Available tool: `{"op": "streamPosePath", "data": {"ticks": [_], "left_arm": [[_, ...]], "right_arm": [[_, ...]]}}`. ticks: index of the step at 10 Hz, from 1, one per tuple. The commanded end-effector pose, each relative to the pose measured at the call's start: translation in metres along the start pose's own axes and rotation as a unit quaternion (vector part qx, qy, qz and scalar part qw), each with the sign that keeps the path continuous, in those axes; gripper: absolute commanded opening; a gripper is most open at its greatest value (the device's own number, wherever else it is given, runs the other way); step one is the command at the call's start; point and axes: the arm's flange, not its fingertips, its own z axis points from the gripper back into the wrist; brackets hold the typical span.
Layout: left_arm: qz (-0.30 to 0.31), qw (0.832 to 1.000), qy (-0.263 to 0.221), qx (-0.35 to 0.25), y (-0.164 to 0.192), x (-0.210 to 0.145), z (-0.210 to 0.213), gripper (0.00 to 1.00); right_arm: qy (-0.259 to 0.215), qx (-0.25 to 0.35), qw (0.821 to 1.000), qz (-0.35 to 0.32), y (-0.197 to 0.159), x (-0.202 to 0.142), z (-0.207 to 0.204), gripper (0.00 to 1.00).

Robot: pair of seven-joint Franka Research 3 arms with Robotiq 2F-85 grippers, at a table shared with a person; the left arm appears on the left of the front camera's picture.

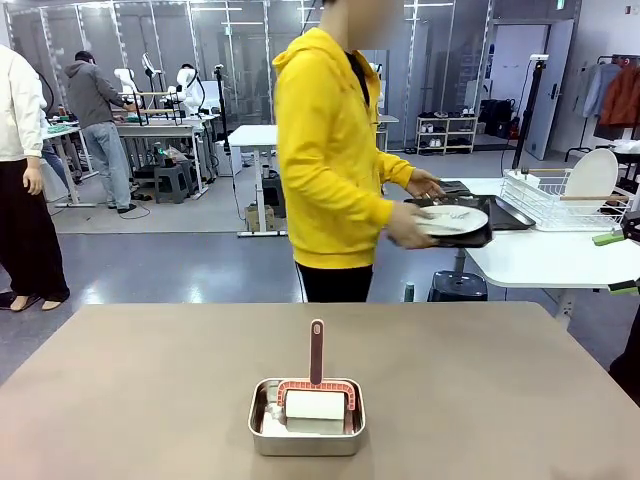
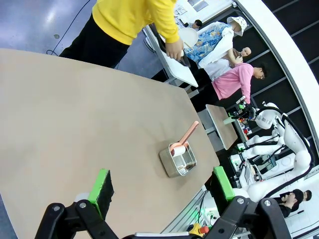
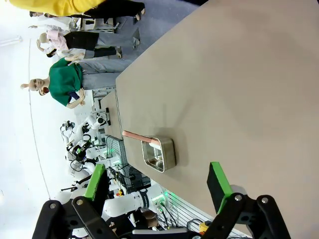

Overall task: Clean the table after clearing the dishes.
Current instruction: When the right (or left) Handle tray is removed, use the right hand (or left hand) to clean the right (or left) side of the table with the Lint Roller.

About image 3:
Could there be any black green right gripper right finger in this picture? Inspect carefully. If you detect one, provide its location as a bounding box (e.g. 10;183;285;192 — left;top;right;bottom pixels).
206;161;292;239

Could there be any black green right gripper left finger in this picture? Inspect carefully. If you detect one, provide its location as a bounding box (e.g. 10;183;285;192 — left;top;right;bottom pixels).
32;164;120;239

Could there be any white humanoid background robot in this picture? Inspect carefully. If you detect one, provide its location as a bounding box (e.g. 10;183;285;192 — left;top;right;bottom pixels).
59;114;110;180

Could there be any yellow emergency stop box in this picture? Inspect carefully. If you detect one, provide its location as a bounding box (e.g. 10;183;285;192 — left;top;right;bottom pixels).
199;221;213;234

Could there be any white slatted panel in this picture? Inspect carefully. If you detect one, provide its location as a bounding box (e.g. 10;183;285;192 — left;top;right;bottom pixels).
149;189;240;239

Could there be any rectangular metal tin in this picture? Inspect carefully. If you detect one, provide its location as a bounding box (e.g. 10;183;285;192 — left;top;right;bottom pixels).
141;135;177;174

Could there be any brown background table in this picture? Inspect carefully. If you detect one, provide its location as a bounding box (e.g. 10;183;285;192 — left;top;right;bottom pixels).
99;89;123;134

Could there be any mannequin in green shirt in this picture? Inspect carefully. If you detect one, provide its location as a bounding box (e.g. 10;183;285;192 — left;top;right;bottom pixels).
20;58;133;109

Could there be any mannequin in pink shirt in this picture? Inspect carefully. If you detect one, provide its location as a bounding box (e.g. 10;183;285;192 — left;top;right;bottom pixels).
36;28;140;59

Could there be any person in yellow hoodie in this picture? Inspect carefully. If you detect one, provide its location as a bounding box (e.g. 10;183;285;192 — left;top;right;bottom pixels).
8;0;145;20

